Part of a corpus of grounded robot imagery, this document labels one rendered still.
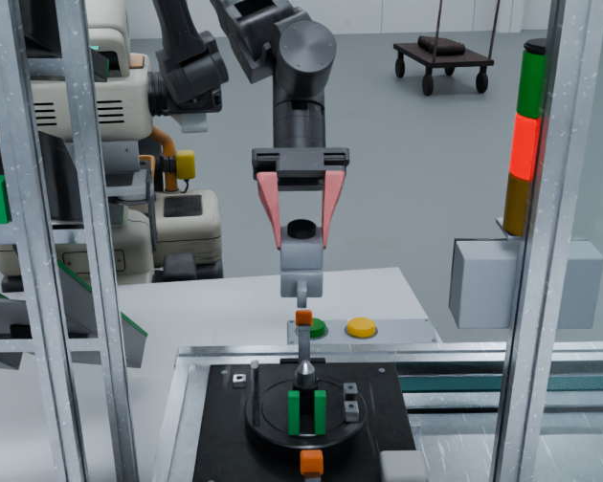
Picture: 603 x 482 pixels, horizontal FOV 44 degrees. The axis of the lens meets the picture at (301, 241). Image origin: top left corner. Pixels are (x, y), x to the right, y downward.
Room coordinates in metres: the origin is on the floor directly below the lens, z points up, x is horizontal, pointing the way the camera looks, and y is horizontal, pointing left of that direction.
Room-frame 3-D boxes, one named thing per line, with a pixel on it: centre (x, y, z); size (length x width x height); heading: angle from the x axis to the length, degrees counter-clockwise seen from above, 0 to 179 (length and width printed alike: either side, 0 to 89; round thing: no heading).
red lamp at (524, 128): (0.59, -0.20, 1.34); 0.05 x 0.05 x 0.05
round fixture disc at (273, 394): (0.71, 0.00, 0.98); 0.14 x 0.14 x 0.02
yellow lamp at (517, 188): (0.59, -0.20, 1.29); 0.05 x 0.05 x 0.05
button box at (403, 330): (0.92, -0.08, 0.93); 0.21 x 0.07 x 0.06; 91
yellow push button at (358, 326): (0.92, -0.08, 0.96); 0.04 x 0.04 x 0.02
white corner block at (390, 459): (0.61, -0.10, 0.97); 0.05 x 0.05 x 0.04; 1
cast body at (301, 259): (0.71, 0.00, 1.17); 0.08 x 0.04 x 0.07; 1
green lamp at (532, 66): (0.59, -0.20, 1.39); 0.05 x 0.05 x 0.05
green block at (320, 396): (0.66, -0.02, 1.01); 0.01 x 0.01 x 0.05; 1
